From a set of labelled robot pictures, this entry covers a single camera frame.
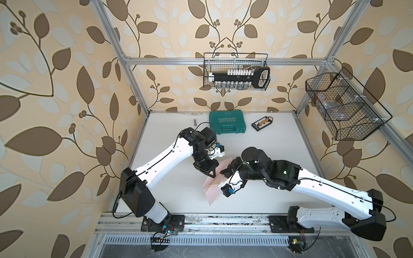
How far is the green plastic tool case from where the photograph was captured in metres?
1.09

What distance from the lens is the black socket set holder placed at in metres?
0.83

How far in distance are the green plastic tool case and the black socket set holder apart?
0.28 meters
